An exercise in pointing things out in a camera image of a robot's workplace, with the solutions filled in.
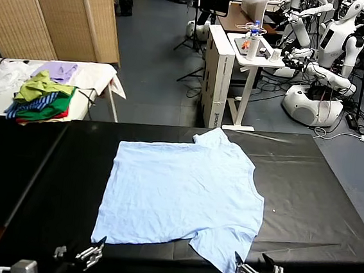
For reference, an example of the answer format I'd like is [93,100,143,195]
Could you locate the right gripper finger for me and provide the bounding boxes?
[232,250,264,273]
[261,252,287,273]

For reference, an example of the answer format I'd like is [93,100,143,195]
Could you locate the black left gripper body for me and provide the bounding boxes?
[38,256,93,273]

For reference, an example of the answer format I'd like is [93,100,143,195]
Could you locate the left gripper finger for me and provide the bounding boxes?
[74,233,108,273]
[53,244,67,261]

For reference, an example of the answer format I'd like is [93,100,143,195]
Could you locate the light blue t-shirt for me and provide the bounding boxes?
[88,117,272,273]

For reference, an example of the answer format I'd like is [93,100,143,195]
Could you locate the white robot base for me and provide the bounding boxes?
[184,17,212,40]

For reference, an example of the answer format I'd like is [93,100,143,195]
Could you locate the black plastic table cover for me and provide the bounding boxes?
[3,107,364,273]

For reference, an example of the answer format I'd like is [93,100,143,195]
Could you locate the cream folded garment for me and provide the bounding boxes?
[17,112,70,130]

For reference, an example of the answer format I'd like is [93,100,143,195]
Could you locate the red garment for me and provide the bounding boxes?
[15,101,71,128]

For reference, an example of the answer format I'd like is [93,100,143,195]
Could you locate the blue striped garment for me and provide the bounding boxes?
[3,87,60,124]

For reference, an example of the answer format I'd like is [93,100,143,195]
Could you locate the lime green garment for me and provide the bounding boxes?
[13,67,76,107]

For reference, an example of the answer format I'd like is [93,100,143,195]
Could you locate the white humanoid robot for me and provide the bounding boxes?
[279,0,364,130]
[276,0,336,51]

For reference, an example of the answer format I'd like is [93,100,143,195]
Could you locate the black power adapter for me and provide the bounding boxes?
[345,112,361,130]

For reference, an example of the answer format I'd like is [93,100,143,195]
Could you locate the cream draped cloth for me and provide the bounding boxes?
[73,60,131,100]

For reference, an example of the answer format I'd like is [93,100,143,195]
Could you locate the lavender garment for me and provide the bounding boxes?
[29,58,80,85]

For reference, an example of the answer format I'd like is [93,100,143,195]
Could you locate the white plastic bag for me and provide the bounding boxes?
[0,57,37,99]

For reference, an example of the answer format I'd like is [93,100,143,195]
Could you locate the white standing desk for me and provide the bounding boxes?
[218,32,288,136]

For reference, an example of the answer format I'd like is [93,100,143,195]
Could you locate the tall white cardboard box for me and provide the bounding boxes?
[198,24,239,130]

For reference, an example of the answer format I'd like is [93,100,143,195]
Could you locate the white tumbler bottle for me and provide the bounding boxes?
[245,34,262,62]

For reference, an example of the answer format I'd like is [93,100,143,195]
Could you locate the bamboo folding screen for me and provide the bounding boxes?
[0,0,127,70]

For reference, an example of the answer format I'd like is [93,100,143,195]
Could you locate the clear water bottle blue cap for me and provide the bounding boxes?
[249,19,263,37]

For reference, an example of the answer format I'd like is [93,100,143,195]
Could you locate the black tripod stand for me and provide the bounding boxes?
[173,0,212,54]

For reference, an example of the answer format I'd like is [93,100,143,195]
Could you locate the black waste bin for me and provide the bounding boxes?
[116,0,134,18]

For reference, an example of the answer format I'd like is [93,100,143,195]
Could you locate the brown desk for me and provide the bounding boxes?
[216,1,287,37]

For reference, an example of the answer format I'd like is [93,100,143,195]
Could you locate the white curved machine cover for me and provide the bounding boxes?
[239,0,278,23]

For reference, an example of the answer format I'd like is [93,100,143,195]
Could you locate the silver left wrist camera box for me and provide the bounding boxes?
[0,256,40,273]

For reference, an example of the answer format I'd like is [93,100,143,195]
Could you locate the white power cable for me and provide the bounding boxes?
[312,126,364,143]

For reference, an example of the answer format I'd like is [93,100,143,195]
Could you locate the black cable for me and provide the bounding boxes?
[73,86,97,121]

